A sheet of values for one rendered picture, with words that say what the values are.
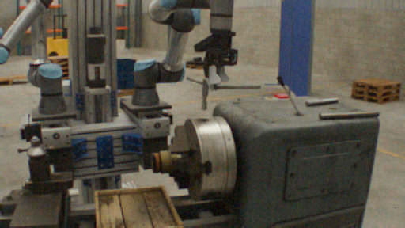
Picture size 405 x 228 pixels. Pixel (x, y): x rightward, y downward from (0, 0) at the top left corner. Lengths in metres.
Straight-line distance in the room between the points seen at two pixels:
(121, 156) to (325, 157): 1.06
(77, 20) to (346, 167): 1.49
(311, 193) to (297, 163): 0.15
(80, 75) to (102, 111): 0.23
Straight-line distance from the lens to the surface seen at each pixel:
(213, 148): 1.25
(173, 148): 1.37
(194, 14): 1.63
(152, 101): 1.91
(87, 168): 1.93
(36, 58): 1.95
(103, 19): 2.02
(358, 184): 1.57
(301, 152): 1.32
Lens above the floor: 1.57
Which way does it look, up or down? 14 degrees down
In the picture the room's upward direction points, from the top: 1 degrees clockwise
